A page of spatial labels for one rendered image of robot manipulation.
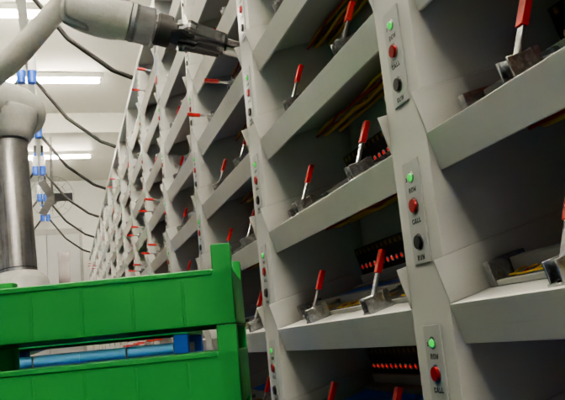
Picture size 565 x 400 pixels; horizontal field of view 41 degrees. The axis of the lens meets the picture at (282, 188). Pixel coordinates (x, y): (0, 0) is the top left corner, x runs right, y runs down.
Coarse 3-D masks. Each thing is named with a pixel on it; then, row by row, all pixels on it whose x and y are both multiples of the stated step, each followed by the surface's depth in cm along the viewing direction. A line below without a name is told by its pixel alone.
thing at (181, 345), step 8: (176, 336) 103; (184, 336) 103; (192, 336) 120; (200, 336) 120; (176, 344) 103; (184, 344) 103; (200, 344) 120; (24, 352) 120; (176, 352) 102; (184, 352) 102
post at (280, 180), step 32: (256, 0) 161; (288, 64) 160; (320, 64) 162; (256, 96) 156; (288, 96) 158; (320, 128) 159; (288, 160) 155; (320, 160) 157; (288, 192) 154; (256, 224) 159; (352, 224) 156; (288, 256) 151; (320, 256) 153; (352, 256) 155; (288, 288) 149; (288, 352) 147; (320, 352) 148; (352, 352) 150; (288, 384) 145; (320, 384) 147
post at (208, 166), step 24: (192, 0) 234; (216, 24) 234; (192, 96) 229; (216, 96) 229; (192, 144) 232; (216, 144) 226; (240, 144) 228; (216, 168) 224; (216, 216) 221; (240, 216) 223; (216, 240) 219; (264, 360) 216
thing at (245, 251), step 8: (248, 232) 176; (240, 240) 176; (248, 240) 175; (256, 240) 160; (232, 248) 220; (240, 248) 202; (248, 248) 168; (256, 248) 162; (208, 256) 217; (232, 256) 184; (240, 256) 176; (248, 256) 170; (256, 256) 164; (208, 264) 217; (240, 264) 178; (248, 264) 172
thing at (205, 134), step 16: (240, 64) 167; (240, 80) 170; (240, 96) 174; (224, 112) 189; (240, 112) 202; (192, 128) 224; (208, 128) 208; (224, 128) 214; (240, 128) 221; (208, 144) 213
